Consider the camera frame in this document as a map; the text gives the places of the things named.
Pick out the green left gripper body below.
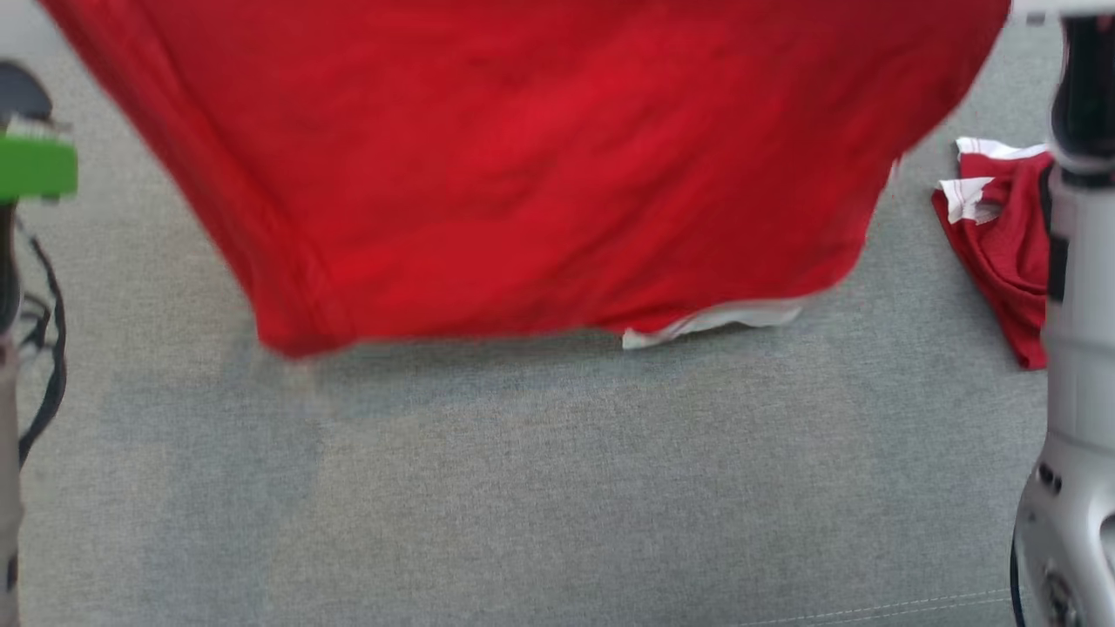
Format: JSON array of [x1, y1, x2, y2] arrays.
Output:
[[0, 61, 79, 206]]

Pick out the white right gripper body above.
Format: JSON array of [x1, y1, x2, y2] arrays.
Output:
[[1009, 0, 1115, 25]]

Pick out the red shorts with white stripe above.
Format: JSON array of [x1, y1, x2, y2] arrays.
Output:
[[930, 137, 1059, 371]]

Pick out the red and white shirt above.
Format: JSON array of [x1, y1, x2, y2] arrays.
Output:
[[39, 0, 1011, 360]]

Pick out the grey fabric sofa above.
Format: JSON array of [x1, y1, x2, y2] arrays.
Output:
[[0, 0, 1115, 627]]

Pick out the left camera cable teal connector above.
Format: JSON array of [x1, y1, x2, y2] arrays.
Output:
[[16, 231, 69, 467]]

